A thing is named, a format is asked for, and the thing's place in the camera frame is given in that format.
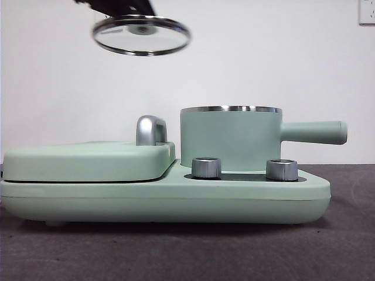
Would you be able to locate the silver control knob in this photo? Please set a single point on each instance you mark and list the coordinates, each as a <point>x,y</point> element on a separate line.
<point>206,168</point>
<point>282,169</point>

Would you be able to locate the white wall socket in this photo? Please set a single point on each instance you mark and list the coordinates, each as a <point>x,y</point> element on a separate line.
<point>367,11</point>

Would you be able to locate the glass lid with green knob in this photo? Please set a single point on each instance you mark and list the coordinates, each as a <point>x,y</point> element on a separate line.
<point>140,41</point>

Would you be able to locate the mint green steamer pot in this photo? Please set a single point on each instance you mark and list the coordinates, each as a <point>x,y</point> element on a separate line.
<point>228,137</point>

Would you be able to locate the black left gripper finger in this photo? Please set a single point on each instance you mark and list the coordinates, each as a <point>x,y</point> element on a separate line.
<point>111,6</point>
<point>143,8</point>

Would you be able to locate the mint green cooker base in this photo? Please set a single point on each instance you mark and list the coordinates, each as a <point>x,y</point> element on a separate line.
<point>146,202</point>

